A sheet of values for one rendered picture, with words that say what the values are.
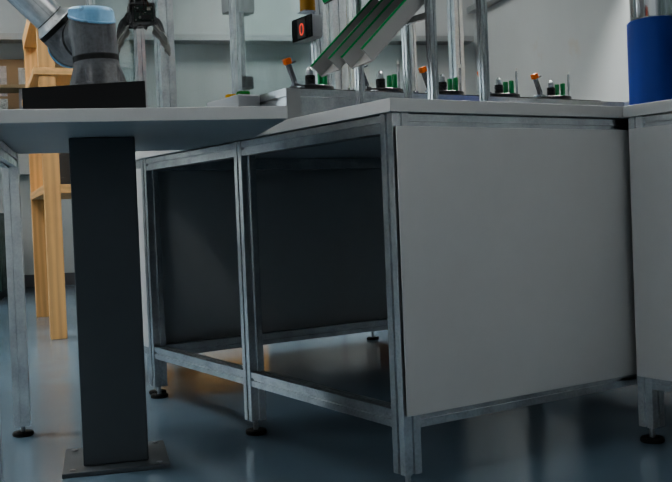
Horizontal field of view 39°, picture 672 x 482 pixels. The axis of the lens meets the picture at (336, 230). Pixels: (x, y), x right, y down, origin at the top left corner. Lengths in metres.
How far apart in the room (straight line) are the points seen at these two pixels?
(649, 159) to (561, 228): 0.29
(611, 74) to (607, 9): 0.54
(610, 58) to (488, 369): 6.12
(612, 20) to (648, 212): 5.75
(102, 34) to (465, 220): 1.03
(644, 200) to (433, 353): 0.72
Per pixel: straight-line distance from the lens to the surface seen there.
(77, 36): 2.51
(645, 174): 2.49
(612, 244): 2.50
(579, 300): 2.41
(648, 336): 2.52
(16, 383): 2.94
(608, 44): 8.20
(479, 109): 2.20
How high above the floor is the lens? 0.62
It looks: 1 degrees down
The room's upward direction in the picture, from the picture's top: 2 degrees counter-clockwise
